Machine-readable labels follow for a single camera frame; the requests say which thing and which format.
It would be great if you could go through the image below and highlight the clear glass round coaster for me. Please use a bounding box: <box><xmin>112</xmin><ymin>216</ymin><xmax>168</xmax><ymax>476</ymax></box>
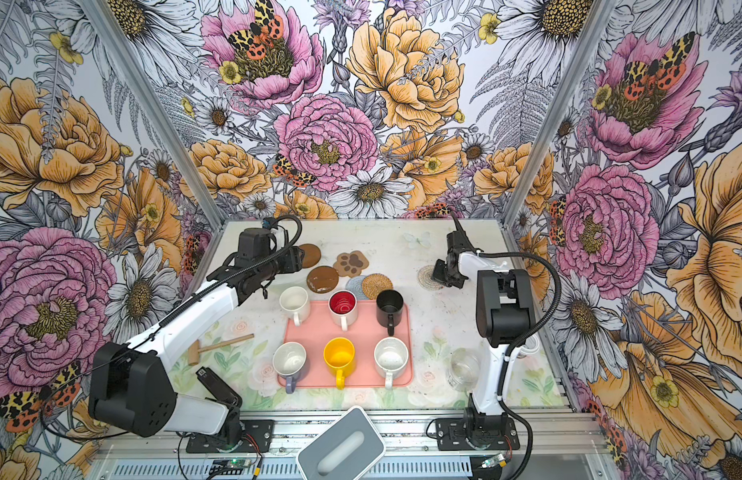
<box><xmin>417</xmin><ymin>265</ymin><xmax>443</xmax><ymax>291</ymax></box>

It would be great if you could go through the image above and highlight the matte brown round coaster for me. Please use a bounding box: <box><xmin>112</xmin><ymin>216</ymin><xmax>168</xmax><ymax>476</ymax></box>
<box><xmin>299</xmin><ymin>243</ymin><xmax>322</xmax><ymax>268</ymax></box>

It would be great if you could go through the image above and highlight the glossy brown round coaster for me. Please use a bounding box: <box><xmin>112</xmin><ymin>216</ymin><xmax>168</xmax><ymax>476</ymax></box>
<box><xmin>306</xmin><ymin>266</ymin><xmax>339</xmax><ymax>294</ymax></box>

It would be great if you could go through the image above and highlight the black mug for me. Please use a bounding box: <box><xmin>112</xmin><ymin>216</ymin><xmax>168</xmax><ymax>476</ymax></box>
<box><xmin>376</xmin><ymin>289</ymin><xmax>405</xmax><ymax>336</ymax></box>

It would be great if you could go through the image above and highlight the woven wicker round coaster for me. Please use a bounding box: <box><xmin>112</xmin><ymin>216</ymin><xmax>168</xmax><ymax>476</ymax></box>
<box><xmin>361</xmin><ymin>273</ymin><xmax>394</xmax><ymax>300</ymax></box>

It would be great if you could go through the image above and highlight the brown paw print coaster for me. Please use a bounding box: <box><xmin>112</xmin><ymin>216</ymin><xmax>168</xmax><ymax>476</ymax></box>
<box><xmin>333</xmin><ymin>250</ymin><xmax>370</xmax><ymax>278</ymax></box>

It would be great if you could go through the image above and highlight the grey blue round coaster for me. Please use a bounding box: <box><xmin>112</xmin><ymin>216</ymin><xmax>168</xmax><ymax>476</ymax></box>
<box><xmin>345</xmin><ymin>275</ymin><xmax>368</xmax><ymax>300</ymax></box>

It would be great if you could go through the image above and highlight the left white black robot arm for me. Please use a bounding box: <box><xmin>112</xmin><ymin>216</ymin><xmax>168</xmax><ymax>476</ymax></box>
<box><xmin>88</xmin><ymin>217</ymin><xmax>304</xmax><ymax>450</ymax></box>

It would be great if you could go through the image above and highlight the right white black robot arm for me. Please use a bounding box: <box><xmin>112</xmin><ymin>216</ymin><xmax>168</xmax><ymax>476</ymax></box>
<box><xmin>432</xmin><ymin>218</ymin><xmax>562</xmax><ymax>451</ymax></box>

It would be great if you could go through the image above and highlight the clear glass cup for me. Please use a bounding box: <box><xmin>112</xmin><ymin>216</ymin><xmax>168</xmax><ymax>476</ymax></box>
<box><xmin>447</xmin><ymin>348</ymin><xmax>481</xmax><ymax>392</ymax></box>

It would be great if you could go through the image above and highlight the white mug off tray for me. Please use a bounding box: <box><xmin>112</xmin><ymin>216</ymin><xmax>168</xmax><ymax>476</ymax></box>
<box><xmin>279</xmin><ymin>286</ymin><xmax>311</xmax><ymax>327</ymax></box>

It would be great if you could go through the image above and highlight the pink rectangular tray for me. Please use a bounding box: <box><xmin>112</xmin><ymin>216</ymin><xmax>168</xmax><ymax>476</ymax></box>
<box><xmin>271</xmin><ymin>300</ymin><xmax>413</xmax><ymax>393</ymax></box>

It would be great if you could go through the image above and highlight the white mug red inside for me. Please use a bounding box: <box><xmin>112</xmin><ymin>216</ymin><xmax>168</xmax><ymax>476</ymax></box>
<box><xmin>328</xmin><ymin>290</ymin><xmax>359</xmax><ymax>332</ymax></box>

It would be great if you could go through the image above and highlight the white mug front right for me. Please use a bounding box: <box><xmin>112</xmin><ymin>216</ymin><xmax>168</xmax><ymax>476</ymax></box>
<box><xmin>374</xmin><ymin>336</ymin><xmax>409</xmax><ymax>390</ymax></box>

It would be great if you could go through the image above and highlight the small wooden mallet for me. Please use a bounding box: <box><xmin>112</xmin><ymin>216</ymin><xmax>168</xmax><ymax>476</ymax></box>
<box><xmin>187</xmin><ymin>334</ymin><xmax>255</xmax><ymax>366</ymax></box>

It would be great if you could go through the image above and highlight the yellow mug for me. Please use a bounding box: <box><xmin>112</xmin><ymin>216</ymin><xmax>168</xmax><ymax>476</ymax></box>
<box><xmin>323</xmin><ymin>337</ymin><xmax>356</xmax><ymax>390</ymax></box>

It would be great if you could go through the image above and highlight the black rectangular remote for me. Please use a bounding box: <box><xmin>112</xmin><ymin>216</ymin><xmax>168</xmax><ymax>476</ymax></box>
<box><xmin>196</xmin><ymin>367</ymin><xmax>242</xmax><ymax>407</ymax></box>

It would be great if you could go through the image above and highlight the green circuit board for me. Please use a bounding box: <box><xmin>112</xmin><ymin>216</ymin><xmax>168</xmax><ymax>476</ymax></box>
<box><xmin>209</xmin><ymin>459</ymin><xmax>247</xmax><ymax>477</ymax></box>

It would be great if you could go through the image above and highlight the white mug purple handle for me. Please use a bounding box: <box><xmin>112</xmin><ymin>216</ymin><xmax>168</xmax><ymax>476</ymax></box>
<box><xmin>272</xmin><ymin>342</ymin><xmax>310</xmax><ymax>394</ymax></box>

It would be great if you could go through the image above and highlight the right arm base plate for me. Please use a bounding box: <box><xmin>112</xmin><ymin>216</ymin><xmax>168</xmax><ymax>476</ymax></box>
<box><xmin>435</xmin><ymin>416</ymin><xmax>520</xmax><ymax>451</ymax></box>

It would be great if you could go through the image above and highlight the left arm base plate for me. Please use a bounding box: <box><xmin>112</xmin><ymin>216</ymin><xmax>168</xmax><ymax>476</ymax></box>
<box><xmin>185</xmin><ymin>419</ymin><xmax>275</xmax><ymax>454</ymax></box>

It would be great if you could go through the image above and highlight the aluminium front rail frame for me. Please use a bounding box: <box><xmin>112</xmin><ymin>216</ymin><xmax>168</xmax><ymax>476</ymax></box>
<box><xmin>87</xmin><ymin>407</ymin><xmax>620</xmax><ymax>479</ymax></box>

